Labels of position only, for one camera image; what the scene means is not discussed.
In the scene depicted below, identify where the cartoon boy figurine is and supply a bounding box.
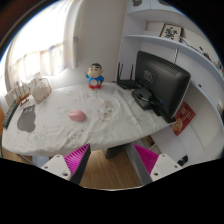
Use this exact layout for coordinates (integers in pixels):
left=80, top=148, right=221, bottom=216
left=85, top=63, right=104, bottom=89

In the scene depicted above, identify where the white window curtain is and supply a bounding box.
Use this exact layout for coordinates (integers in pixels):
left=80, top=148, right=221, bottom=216
left=0, top=0, right=85, bottom=95

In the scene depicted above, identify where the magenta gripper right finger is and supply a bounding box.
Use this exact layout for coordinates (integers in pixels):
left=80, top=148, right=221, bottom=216
left=126, top=143, right=182, bottom=185

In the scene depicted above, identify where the black computer monitor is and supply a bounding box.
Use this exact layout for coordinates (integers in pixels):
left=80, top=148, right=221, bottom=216
left=132, top=51, right=191, bottom=123

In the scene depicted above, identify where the white wall shelf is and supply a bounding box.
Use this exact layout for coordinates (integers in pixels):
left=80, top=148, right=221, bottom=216
left=125, top=34, right=224, bottom=91

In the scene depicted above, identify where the black wifi router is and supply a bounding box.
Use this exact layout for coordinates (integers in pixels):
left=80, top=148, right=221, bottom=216
left=116, top=63, right=140, bottom=89

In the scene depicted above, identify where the grey mouse pad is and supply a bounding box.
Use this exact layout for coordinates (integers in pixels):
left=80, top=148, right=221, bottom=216
left=17, top=105, right=36, bottom=133

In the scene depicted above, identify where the wooden ship model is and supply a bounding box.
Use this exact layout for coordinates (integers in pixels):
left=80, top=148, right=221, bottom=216
left=14, top=82, right=30, bottom=106

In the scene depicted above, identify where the framed floral picture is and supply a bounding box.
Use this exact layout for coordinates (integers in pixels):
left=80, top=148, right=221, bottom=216
left=160, top=23, right=183, bottom=42

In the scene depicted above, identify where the red paper bag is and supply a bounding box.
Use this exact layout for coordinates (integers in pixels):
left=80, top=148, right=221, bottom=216
left=172, top=102, right=195, bottom=136

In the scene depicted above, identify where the white floral tablecloth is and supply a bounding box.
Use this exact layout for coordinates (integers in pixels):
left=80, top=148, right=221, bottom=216
left=2, top=83, right=168, bottom=156

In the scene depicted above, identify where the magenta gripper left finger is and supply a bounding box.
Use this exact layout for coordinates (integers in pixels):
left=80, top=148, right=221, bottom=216
left=42, top=144, right=91, bottom=185

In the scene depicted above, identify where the black keyboard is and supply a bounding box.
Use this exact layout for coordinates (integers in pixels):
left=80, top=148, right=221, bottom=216
left=2, top=101, right=18, bottom=129

